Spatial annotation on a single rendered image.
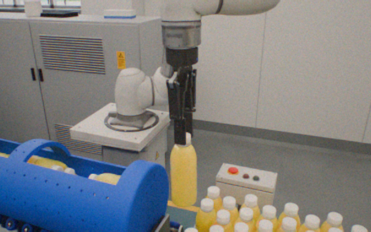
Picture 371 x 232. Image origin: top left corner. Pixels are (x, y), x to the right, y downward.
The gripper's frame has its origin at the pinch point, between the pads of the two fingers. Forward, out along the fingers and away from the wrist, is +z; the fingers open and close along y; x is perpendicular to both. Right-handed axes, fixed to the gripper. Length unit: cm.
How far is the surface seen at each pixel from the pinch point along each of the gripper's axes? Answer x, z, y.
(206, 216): 3.3, 32.5, -8.4
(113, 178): -27.4, 23.5, -5.0
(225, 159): -52, 132, -226
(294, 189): 22, 135, -197
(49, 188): -38.0, 20.2, 11.3
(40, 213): -41, 28, 14
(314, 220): 33.9, 29.7, -14.7
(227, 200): 8.3, 28.9, -14.2
